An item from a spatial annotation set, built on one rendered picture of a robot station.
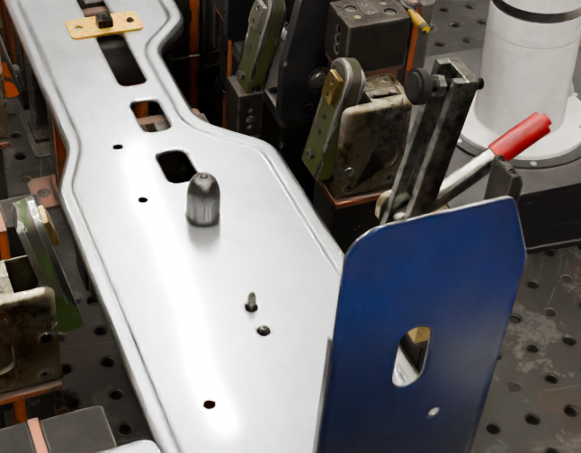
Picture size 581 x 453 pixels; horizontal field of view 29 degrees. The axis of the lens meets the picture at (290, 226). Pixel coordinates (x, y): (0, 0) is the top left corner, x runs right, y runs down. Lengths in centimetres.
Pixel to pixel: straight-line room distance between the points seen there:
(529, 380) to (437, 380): 70
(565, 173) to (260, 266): 58
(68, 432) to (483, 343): 38
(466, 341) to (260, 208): 45
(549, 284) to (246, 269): 58
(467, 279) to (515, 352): 78
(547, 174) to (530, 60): 15
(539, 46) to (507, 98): 9
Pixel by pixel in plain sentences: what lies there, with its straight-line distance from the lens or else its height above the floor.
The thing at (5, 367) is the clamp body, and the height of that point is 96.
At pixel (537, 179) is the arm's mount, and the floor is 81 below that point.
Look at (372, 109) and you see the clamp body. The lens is 110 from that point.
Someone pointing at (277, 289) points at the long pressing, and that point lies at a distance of 100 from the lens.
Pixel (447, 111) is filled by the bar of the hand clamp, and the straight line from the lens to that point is 90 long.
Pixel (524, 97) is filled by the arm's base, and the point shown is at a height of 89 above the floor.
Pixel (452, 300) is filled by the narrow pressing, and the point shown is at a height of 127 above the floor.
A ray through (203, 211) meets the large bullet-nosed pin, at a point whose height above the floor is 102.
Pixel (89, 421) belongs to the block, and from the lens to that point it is 93.
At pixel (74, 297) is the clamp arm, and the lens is 97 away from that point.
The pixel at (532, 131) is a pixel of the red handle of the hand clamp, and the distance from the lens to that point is 98.
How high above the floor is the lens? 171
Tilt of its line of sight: 42 degrees down
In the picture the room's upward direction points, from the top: 5 degrees clockwise
